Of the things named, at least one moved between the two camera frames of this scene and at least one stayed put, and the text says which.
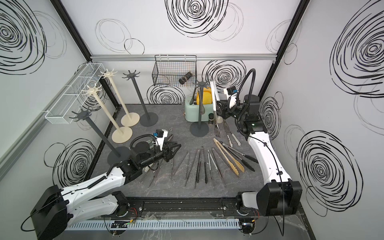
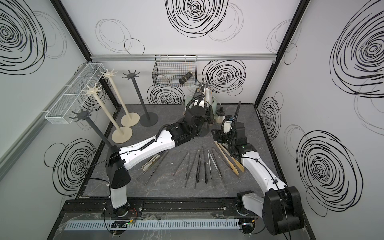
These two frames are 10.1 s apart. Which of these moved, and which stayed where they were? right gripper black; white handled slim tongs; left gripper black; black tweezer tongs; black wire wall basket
Moved: right gripper black; left gripper black
Stayed: black tweezer tongs; black wire wall basket; white handled slim tongs
